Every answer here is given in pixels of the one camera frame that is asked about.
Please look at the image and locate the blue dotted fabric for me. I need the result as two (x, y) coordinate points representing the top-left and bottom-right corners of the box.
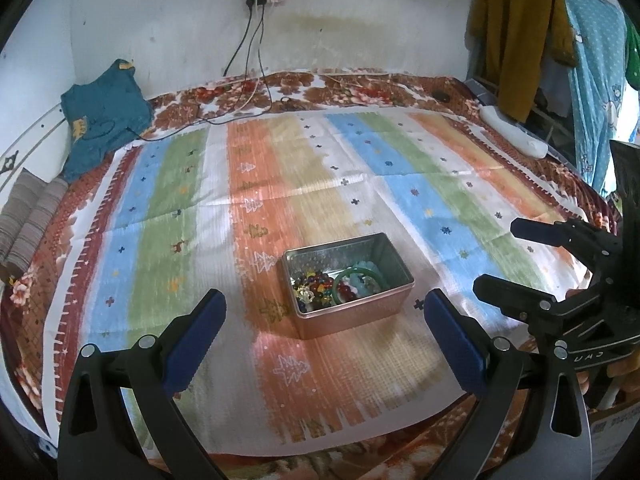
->
(545, 0), (633, 196)

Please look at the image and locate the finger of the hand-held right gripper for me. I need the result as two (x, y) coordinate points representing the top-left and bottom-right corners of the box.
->
(472, 274), (607, 342)
(510, 217), (626, 281)

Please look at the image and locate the light blue bead bracelet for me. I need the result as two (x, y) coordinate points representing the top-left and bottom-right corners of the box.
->
(351, 259), (385, 297)

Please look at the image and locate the mustard yellow garment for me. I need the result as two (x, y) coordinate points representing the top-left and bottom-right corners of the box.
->
(467, 0), (581, 123)

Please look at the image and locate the striped grey pillow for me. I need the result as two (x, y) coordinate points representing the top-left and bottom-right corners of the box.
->
(0, 167), (68, 286)

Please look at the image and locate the white oblong object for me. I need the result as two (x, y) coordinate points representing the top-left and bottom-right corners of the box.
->
(479, 105), (550, 158)

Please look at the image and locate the rose gold metal tin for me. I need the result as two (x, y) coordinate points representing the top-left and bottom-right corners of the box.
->
(281, 232), (417, 342)

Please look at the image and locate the short black cable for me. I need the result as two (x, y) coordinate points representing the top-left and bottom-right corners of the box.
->
(222, 5), (252, 76)

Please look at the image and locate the teal garment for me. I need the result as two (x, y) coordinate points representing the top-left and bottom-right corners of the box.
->
(60, 58), (153, 183)

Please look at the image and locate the striped printed cloth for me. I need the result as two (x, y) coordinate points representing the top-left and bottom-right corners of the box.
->
(42, 107), (601, 446)

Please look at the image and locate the white cable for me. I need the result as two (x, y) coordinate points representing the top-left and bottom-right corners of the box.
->
(232, 72), (263, 117)

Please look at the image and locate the long black cable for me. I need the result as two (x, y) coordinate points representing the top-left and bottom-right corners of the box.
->
(127, 2), (274, 142)

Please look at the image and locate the cardboard box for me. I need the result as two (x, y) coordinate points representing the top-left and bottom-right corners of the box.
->
(587, 400), (640, 480)

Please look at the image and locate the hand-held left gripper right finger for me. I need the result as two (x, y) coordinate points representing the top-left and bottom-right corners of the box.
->
(422, 288), (593, 480)

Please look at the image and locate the green garment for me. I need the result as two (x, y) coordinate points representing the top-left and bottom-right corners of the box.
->
(624, 15), (640, 91)

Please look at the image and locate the green jade bangle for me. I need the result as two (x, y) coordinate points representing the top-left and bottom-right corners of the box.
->
(332, 266), (389, 304)

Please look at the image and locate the multicolour bead bracelet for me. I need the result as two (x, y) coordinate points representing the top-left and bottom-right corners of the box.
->
(292, 270), (337, 311)

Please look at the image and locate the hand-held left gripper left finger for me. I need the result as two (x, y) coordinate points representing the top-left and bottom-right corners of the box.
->
(57, 288), (227, 480)

